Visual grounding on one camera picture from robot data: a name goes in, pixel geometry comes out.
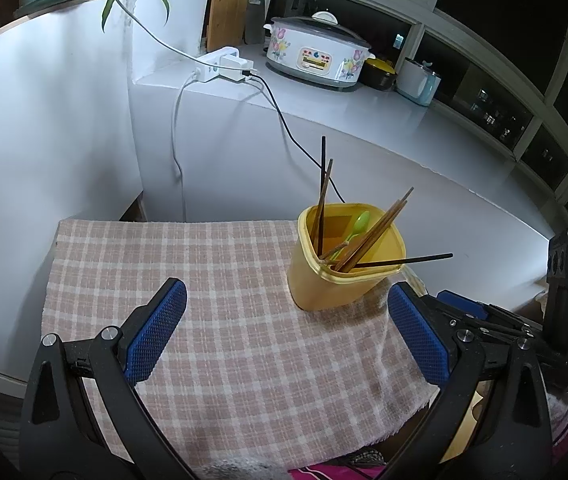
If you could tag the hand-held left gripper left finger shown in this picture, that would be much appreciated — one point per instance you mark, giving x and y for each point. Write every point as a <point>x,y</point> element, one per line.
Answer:
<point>159,330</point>

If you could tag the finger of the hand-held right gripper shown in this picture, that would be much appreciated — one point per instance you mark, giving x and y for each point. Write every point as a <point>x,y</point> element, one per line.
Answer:
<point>456,301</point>
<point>493,326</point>

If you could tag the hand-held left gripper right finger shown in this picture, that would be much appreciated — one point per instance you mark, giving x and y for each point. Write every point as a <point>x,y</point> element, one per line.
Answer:
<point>418,335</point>

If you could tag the black chopstick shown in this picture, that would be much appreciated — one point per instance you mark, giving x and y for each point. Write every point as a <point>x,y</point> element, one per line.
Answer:
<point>322,170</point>
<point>413,259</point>

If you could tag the brown red-tipped chopstick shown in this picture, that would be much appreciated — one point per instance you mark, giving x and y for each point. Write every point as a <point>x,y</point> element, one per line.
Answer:
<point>386,222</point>
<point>326,185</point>
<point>393,208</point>

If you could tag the yellow plastic container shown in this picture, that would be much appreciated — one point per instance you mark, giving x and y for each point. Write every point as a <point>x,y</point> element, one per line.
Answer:
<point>324,285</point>

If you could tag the green plastic spoon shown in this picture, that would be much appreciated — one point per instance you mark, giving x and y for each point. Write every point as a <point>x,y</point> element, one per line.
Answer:
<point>362,221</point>

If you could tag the pink checked cloth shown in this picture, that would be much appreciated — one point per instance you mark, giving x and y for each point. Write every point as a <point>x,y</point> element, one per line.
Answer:
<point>214,285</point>

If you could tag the pink clothing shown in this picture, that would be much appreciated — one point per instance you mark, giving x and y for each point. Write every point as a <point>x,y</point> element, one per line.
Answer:
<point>324,474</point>

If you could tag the white and blue appliance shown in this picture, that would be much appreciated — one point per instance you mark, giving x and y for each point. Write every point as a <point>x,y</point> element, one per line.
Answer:
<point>416,82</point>

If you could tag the black pot with yellow lid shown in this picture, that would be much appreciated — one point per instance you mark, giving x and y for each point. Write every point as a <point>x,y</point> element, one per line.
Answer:
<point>378,77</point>

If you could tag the white power strip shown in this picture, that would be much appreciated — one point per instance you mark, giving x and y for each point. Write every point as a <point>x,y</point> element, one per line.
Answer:
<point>204,70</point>

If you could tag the white charger plug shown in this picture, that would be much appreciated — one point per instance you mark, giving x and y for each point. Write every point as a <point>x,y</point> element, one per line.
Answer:
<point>234,67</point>

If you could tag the white floral rice cooker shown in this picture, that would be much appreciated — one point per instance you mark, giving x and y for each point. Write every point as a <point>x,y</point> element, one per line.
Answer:
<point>314,55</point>

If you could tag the dark glass window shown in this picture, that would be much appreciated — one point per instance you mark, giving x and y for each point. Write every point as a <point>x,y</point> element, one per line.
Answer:
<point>488,10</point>

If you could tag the dark grey box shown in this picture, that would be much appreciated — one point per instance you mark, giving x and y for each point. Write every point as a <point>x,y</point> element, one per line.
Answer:
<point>256,20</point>

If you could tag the wooden board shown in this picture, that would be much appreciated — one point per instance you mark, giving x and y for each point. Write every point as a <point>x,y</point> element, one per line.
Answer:
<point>229,5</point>

